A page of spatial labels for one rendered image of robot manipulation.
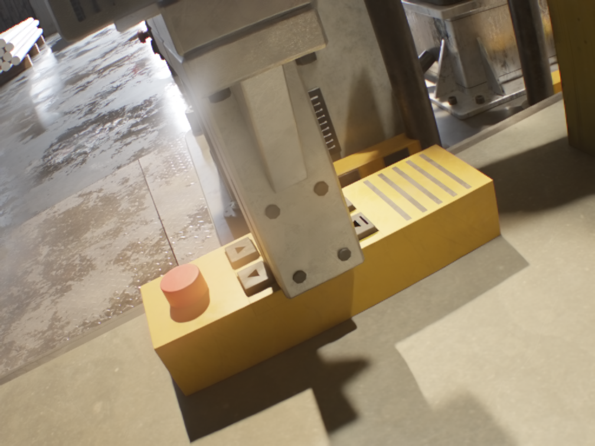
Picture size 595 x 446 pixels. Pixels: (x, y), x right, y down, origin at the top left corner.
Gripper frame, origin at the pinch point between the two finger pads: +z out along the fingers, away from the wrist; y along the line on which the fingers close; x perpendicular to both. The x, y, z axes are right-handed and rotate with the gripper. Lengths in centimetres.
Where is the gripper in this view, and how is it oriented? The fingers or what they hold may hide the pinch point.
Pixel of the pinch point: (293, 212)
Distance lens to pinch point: 34.8
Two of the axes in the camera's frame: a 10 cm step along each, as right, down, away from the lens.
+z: 3.2, 7.9, 5.2
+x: -8.9, 4.3, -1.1
